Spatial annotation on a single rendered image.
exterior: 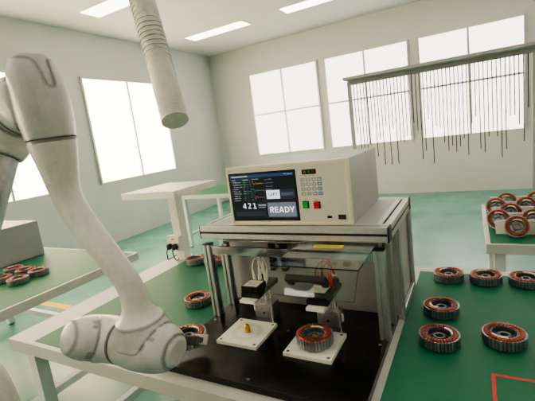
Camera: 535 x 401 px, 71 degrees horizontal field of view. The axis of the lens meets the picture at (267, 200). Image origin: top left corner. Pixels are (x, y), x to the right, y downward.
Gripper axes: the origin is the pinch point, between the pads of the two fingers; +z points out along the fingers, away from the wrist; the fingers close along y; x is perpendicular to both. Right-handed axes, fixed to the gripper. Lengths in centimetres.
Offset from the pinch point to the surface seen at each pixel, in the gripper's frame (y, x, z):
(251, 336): 14.7, 1.8, 13.6
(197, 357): 2.8, -5.8, 2.5
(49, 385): -78, -30, 12
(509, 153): 133, 303, 581
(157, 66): -83, 141, 33
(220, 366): 12.8, -6.5, 1.2
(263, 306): 11.9, 11.7, 24.8
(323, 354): 40.3, 0.6, 11.5
